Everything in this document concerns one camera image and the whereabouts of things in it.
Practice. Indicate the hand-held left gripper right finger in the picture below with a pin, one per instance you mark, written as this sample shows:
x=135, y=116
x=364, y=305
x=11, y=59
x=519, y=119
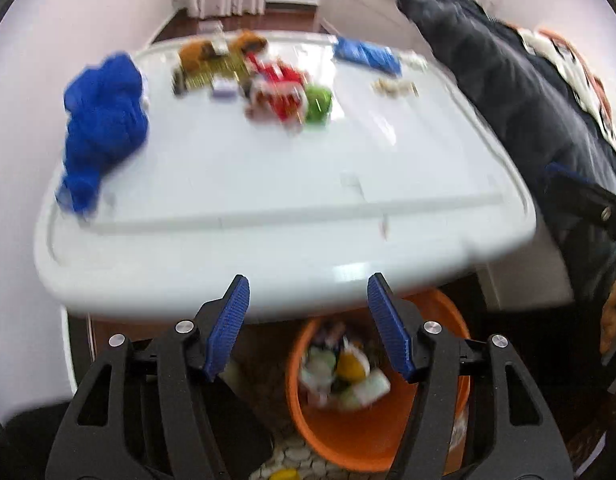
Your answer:
x=387, y=330

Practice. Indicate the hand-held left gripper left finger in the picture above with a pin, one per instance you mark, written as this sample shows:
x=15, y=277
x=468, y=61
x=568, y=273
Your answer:
x=228, y=330

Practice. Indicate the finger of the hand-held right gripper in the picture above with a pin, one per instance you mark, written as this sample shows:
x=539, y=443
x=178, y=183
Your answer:
x=587, y=205

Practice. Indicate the yellow round item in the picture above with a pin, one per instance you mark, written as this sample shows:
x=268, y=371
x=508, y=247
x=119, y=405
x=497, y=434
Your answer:
x=350, y=365

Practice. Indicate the white jar with green label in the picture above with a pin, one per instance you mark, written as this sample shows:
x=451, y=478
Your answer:
x=368, y=389

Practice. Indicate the white round container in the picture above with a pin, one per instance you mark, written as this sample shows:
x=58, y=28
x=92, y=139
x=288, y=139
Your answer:
x=320, y=361

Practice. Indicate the orange plastic bin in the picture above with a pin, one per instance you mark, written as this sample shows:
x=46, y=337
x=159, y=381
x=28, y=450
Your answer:
x=363, y=437

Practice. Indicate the dark padded jacket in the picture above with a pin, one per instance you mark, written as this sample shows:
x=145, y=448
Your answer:
x=512, y=90

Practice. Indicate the pebble pattern mat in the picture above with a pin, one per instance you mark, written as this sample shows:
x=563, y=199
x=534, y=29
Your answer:
x=290, y=460

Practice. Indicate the small yellow item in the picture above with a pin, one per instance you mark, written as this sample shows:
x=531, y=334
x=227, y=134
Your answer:
x=283, y=474

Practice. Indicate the beige flat item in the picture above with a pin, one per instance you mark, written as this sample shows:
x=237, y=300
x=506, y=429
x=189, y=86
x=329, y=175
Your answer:
x=395, y=88

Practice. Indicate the green round packet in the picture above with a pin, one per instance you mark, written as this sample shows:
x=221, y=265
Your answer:
x=318, y=104

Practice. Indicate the small purple packet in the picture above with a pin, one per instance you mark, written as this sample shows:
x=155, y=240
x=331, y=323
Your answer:
x=223, y=91

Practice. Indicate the red snack packet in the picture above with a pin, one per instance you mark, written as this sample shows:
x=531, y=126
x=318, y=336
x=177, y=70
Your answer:
x=278, y=94

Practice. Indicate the blue knitted cloth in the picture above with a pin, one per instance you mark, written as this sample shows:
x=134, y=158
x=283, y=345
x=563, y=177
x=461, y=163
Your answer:
x=105, y=120

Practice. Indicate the olive snack packet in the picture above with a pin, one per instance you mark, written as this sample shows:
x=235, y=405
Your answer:
x=208, y=74

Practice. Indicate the blue plastic packet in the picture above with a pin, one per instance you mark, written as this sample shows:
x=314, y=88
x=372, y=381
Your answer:
x=365, y=56

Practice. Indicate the brown plush toy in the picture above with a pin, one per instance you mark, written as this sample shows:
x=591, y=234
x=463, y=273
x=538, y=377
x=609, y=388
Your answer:
x=198, y=54
x=248, y=41

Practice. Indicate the white bed frame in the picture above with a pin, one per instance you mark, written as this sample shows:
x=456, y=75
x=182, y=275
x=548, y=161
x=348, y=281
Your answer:
x=358, y=7

